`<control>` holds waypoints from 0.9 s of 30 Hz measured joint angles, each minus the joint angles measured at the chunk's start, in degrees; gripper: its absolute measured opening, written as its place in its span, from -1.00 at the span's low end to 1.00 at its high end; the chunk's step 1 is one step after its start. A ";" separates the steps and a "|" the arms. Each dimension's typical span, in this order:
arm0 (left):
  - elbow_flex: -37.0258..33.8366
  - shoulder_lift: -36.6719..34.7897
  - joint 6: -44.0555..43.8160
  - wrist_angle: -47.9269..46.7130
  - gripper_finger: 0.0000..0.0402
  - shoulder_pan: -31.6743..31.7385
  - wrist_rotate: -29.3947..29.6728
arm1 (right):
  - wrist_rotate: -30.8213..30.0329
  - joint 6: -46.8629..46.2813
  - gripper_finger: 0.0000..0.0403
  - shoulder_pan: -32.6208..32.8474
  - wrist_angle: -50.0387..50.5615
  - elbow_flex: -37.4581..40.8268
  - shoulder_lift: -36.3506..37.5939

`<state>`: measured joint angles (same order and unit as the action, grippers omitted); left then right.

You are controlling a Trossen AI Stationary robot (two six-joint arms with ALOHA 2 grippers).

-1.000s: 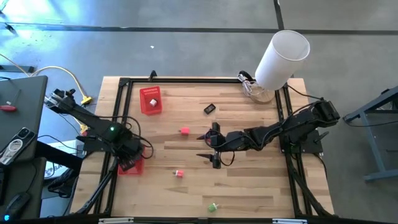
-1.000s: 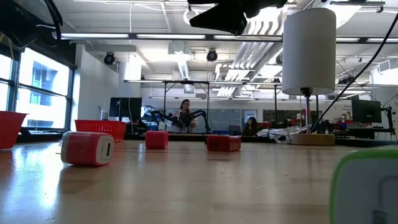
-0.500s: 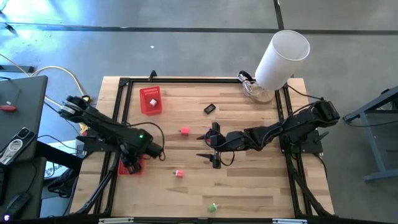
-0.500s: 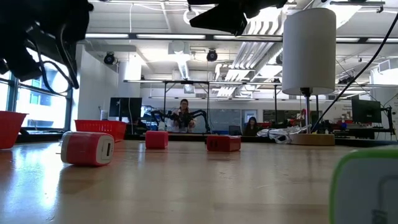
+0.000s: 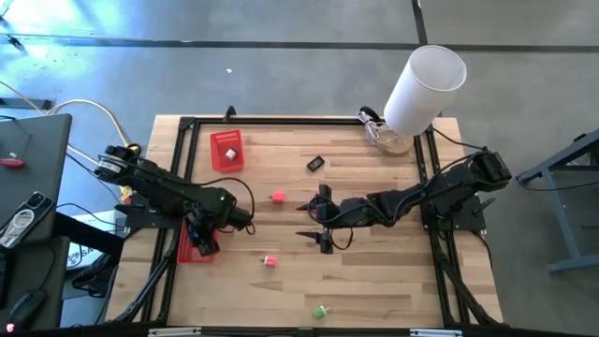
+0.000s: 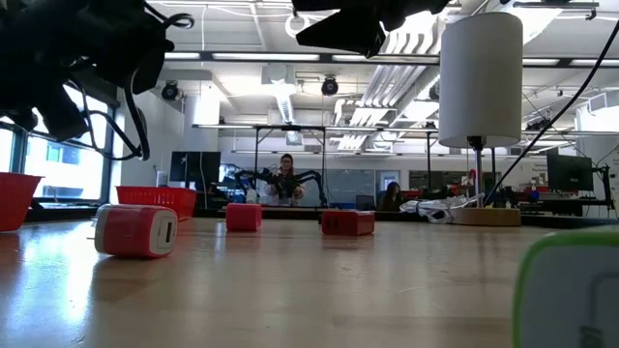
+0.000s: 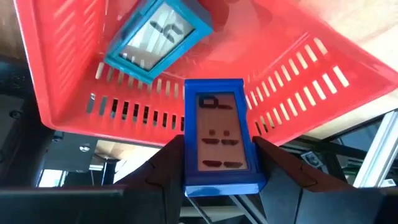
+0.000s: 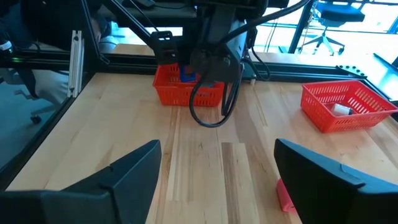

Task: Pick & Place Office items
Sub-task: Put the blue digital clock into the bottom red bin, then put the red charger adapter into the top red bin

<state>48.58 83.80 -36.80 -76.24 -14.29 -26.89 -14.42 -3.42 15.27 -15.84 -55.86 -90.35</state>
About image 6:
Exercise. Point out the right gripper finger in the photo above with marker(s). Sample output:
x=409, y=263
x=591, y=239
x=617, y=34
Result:
x=333, y=5
x=348, y=34

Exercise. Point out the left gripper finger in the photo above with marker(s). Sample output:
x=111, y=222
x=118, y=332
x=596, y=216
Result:
x=17, y=121
x=65, y=116

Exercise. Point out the red USB wall charger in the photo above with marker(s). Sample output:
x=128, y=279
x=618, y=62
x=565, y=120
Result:
x=348, y=223

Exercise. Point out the black background robot arm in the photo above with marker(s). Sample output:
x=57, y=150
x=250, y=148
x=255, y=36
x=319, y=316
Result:
x=316, y=174
x=251, y=175

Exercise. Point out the large window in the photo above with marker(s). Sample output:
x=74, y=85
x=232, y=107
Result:
x=72, y=164

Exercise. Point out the black ceiling spotlight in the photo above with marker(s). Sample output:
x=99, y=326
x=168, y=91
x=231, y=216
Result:
x=170, y=90
x=329, y=86

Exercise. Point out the red plastic mesh basket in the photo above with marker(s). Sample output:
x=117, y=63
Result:
x=17, y=203
x=159, y=198

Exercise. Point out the ceiling light strip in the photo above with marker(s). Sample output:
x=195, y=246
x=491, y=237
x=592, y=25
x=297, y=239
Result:
x=590, y=62
x=266, y=56

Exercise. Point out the white cylindrical lamp shade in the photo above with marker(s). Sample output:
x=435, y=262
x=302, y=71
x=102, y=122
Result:
x=481, y=82

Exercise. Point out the pink and white charger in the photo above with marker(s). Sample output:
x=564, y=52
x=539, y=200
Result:
x=126, y=232

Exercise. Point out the black computer monitor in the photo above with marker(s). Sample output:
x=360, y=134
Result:
x=569, y=172
x=193, y=166

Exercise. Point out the person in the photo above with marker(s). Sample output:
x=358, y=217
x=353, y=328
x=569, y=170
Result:
x=392, y=191
x=286, y=164

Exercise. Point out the metal lamp stem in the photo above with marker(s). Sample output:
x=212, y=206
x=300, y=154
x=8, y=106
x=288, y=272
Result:
x=478, y=174

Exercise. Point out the round wooden lamp base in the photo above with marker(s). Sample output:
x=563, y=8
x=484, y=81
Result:
x=486, y=216

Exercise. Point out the green and white charger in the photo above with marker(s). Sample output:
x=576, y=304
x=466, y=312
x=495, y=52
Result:
x=566, y=299

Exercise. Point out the white ventilation duct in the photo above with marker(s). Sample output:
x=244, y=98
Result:
x=285, y=104

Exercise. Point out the black workstation frame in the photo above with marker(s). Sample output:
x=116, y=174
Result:
x=290, y=127

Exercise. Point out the black aluminium table frame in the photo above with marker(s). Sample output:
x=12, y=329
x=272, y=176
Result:
x=290, y=211

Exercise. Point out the pink USB wall charger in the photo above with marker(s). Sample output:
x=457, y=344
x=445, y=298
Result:
x=244, y=217

